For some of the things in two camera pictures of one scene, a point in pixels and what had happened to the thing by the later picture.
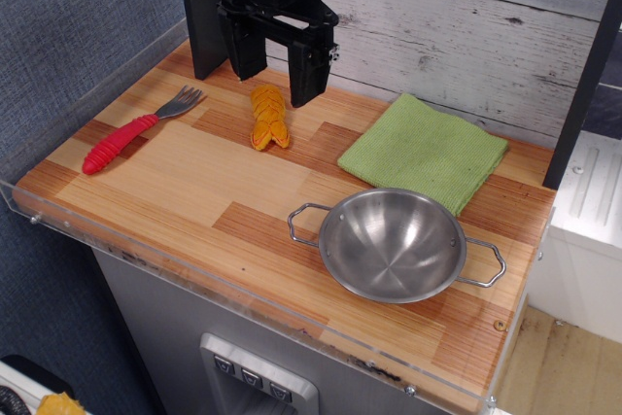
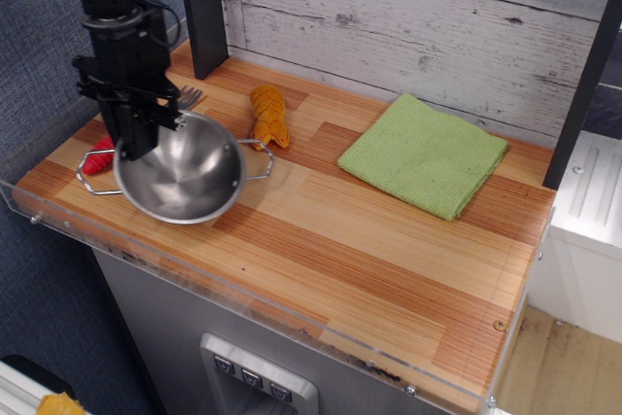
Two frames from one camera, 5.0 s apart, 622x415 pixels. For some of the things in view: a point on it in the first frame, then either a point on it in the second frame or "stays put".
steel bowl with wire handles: x=396 y=246 → x=196 y=174
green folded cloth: x=417 y=146 stays put
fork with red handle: x=110 y=148 stays put
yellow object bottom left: x=59 y=404 stays put
